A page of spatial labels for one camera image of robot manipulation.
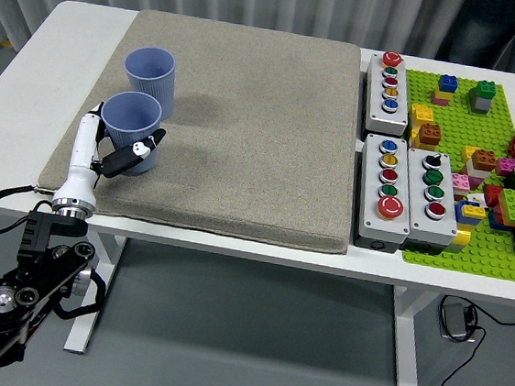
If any orange white block stack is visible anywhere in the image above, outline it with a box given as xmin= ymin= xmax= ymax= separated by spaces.
xmin=466 ymin=147 xmax=499 ymax=182

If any grey-brown fabric mat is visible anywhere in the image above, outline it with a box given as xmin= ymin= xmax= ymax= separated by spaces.
xmin=33 ymin=0 xmax=373 ymax=256

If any blue red toy block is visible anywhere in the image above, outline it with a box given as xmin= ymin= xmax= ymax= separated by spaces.
xmin=486 ymin=205 xmax=513 ymax=232

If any green grey block stack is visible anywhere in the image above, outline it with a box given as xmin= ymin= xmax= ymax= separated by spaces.
xmin=466 ymin=78 xmax=499 ymax=117

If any grey box with black knob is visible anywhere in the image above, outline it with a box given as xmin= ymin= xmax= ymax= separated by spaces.
xmin=397 ymin=147 xmax=468 ymax=259

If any magenta toy block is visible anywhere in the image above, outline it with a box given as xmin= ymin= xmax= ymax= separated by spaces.
xmin=493 ymin=155 xmax=515 ymax=179

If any white table leg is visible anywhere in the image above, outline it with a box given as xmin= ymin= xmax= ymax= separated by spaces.
xmin=382 ymin=284 xmax=433 ymax=386
xmin=63 ymin=227 xmax=128 ymax=358

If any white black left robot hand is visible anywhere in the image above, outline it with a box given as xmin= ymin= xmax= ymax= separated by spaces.
xmin=50 ymin=96 xmax=170 ymax=221

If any yellow round toy block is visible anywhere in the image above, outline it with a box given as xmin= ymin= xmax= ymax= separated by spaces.
xmin=450 ymin=222 xmax=476 ymax=254

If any black floor cable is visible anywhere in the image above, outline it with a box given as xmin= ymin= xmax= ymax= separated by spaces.
xmin=410 ymin=292 xmax=515 ymax=386

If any person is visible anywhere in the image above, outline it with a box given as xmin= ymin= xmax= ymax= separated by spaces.
xmin=444 ymin=0 xmax=515 ymax=87

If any blue yellow toy block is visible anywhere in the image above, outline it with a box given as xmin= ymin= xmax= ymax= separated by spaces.
xmin=453 ymin=198 xmax=488 ymax=227

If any grey five-button control box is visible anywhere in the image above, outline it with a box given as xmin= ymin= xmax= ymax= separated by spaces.
xmin=359 ymin=49 xmax=417 ymax=138
xmin=351 ymin=132 xmax=422 ymax=255

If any light pink toy block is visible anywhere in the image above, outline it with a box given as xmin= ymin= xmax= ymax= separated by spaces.
xmin=448 ymin=172 xmax=486 ymax=204

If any blue ribbed plastic cup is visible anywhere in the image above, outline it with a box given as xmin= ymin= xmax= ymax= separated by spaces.
xmin=94 ymin=87 xmax=166 ymax=179
xmin=117 ymin=44 xmax=180 ymax=120

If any green studded baseplate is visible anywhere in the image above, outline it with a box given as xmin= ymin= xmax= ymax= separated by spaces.
xmin=385 ymin=68 xmax=515 ymax=281

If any grey power adapter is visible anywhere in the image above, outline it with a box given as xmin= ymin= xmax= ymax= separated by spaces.
xmin=437 ymin=300 xmax=477 ymax=344

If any blue yellow pink block stack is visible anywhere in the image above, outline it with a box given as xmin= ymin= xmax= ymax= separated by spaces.
xmin=430 ymin=72 xmax=461 ymax=109

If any brown toy block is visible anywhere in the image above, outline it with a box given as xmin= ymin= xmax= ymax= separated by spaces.
xmin=418 ymin=122 xmax=444 ymax=147

